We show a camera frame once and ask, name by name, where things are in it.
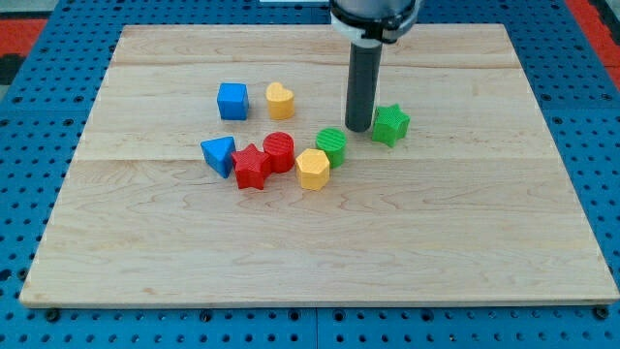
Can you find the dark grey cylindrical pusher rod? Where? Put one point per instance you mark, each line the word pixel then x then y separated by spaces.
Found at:
pixel 363 74

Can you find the green cylinder block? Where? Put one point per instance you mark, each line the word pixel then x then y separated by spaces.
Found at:
pixel 333 143

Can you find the yellow hexagon block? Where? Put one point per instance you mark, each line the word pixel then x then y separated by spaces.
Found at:
pixel 312 169

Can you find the green star block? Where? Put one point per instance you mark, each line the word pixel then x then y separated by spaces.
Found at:
pixel 390 125

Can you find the yellow heart block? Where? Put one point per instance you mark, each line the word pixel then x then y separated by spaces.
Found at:
pixel 280 101

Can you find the red cylinder block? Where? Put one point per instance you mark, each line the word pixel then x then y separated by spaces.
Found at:
pixel 280 147

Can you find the blue cube block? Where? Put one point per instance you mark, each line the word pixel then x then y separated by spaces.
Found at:
pixel 233 101

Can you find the red star block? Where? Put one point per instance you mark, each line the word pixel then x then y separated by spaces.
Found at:
pixel 251 167

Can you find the blue triangle block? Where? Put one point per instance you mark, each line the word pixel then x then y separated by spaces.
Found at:
pixel 217 154

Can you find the light wooden board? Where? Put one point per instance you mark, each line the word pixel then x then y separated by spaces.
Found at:
pixel 472 208

